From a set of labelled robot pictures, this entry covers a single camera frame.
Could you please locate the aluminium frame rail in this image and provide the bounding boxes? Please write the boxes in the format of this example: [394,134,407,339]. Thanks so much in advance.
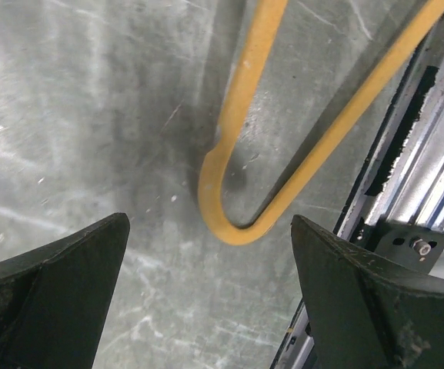
[272,16,444,368]

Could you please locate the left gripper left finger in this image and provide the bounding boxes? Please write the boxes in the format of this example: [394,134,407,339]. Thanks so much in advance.
[0,213,130,368]

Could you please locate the yellow plastic hanger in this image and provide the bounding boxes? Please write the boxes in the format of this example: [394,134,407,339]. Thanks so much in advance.
[197,0,444,246]

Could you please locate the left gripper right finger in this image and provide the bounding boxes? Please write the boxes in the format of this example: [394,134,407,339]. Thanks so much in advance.
[291,215,444,368]

